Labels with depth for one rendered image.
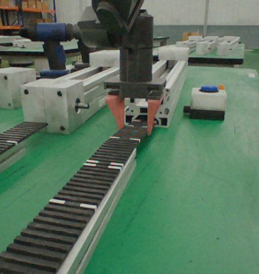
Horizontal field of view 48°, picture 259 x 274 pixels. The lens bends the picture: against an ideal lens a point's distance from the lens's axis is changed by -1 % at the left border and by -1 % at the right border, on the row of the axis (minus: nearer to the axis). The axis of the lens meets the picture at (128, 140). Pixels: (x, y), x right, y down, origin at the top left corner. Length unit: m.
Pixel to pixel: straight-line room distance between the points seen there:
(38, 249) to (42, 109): 0.39
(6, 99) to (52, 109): 0.26
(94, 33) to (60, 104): 0.15
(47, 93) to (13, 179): 0.21
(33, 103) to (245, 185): 0.42
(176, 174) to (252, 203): 0.11
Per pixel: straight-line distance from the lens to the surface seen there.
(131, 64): 0.50
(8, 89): 0.83
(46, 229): 0.28
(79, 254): 0.26
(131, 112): 0.64
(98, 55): 0.98
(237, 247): 0.32
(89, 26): 0.54
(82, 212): 0.29
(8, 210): 0.38
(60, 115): 0.60
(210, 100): 0.70
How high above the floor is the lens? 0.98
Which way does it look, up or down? 21 degrees down
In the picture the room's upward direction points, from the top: straight up
